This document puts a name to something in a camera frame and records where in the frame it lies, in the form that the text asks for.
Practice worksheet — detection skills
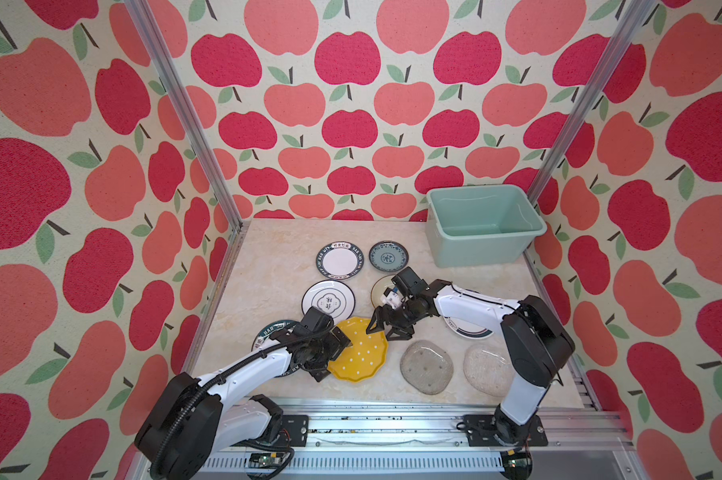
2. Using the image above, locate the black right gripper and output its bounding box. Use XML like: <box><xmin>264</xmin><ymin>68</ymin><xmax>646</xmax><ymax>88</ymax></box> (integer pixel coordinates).
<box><xmin>360</xmin><ymin>299</ymin><xmax>416</xmax><ymax>341</ymax></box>

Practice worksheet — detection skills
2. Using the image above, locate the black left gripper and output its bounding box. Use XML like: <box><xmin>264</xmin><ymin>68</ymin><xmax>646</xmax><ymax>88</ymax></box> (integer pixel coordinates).
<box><xmin>307</xmin><ymin>325</ymin><xmax>355</xmax><ymax>381</ymax></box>

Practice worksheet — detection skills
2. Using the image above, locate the yellow dotted plate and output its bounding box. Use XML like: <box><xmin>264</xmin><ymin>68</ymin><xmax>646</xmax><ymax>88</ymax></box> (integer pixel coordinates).
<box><xmin>328</xmin><ymin>317</ymin><xmax>388</xmax><ymax>383</ymax></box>

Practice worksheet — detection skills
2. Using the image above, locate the white plate with green rings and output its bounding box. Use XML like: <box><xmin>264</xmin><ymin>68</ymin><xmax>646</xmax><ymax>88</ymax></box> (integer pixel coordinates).
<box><xmin>301</xmin><ymin>280</ymin><xmax>356</xmax><ymax>323</ymax></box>

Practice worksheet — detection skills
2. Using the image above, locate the dark rimmed hao mei plate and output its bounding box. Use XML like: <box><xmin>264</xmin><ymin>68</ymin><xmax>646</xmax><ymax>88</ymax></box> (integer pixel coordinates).
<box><xmin>251</xmin><ymin>319</ymin><xmax>296</xmax><ymax>351</ymax></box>

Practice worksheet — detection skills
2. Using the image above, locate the green red rimmed white plate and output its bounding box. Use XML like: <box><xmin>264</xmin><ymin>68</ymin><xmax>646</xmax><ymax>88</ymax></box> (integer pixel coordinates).
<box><xmin>444</xmin><ymin>315</ymin><xmax>498</xmax><ymax>340</ymax></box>

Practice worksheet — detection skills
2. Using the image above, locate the mint green plastic bin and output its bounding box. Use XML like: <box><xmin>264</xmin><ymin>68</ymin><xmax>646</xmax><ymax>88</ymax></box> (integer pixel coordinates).
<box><xmin>426</xmin><ymin>184</ymin><xmax>547</xmax><ymax>268</ymax></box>

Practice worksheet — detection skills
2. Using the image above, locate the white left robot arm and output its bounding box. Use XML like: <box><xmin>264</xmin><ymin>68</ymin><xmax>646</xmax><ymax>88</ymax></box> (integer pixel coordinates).
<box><xmin>134</xmin><ymin>309</ymin><xmax>352</xmax><ymax>479</ymax></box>

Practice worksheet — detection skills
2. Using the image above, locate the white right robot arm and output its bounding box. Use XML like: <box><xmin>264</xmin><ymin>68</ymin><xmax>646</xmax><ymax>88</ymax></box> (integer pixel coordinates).
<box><xmin>366</xmin><ymin>277</ymin><xmax>575</xmax><ymax>445</ymax></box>

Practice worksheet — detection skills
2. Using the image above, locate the grey glass plate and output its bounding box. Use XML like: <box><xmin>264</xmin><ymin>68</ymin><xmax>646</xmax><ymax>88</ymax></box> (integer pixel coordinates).
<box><xmin>400</xmin><ymin>340</ymin><xmax>454</xmax><ymax>395</ymax></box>

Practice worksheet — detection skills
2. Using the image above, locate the small blue patterned plate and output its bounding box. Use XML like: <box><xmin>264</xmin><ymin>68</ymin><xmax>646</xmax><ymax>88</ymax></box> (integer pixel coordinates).
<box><xmin>368</xmin><ymin>241</ymin><xmax>409</xmax><ymax>273</ymax></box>

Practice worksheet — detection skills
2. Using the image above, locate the black rimmed white plate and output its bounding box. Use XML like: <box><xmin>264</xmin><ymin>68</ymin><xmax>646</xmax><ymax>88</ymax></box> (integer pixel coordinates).
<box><xmin>315</xmin><ymin>241</ymin><xmax>365</xmax><ymax>280</ymax></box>

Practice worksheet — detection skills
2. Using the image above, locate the clear glass plate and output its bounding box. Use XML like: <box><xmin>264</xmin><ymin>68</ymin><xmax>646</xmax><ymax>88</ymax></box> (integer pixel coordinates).
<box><xmin>463</xmin><ymin>344</ymin><xmax>515</xmax><ymax>398</ymax></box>

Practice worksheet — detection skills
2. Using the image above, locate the green circuit board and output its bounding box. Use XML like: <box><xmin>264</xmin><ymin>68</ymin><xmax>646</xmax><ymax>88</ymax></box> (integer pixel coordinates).
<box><xmin>247</xmin><ymin>452</ymin><xmax>288</xmax><ymax>469</ymax></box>

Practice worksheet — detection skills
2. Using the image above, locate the black corrugated cable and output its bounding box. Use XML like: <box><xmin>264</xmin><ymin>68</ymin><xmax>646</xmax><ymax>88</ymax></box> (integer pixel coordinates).
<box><xmin>147</xmin><ymin>335</ymin><xmax>314</xmax><ymax>478</ymax></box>

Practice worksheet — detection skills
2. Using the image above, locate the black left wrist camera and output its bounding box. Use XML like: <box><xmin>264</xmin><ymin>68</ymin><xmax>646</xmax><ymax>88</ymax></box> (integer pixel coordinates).
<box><xmin>300</xmin><ymin>307</ymin><xmax>334</xmax><ymax>335</ymax></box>

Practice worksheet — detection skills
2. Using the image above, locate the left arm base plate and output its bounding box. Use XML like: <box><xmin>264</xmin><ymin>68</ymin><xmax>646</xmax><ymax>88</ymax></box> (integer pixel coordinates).
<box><xmin>227</xmin><ymin>413</ymin><xmax>310</xmax><ymax>448</ymax></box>

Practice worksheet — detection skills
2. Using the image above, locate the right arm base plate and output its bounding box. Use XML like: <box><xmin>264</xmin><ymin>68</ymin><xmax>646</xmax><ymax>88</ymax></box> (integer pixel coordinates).
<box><xmin>456</xmin><ymin>414</ymin><xmax>549</xmax><ymax>448</ymax></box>

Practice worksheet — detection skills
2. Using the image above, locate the left aluminium frame post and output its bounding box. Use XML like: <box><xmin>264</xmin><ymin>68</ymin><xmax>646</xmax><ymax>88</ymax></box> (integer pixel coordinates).
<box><xmin>125</xmin><ymin>0</ymin><xmax>244</xmax><ymax>235</ymax></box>

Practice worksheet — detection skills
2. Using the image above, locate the aluminium frame post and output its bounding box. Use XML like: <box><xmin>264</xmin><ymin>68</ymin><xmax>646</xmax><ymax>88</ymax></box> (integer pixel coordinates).
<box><xmin>527</xmin><ymin>0</ymin><xmax>659</xmax><ymax>204</ymax></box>
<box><xmin>125</xmin><ymin>0</ymin><xmax>244</xmax><ymax>235</ymax></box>

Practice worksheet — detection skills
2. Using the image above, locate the right aluminium frame post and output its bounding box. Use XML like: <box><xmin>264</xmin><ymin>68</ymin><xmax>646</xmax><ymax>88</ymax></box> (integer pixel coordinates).
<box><xmin>527</xmin><ymin>0</ymin><xmax>659</xmax><ymax>204</ymax></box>

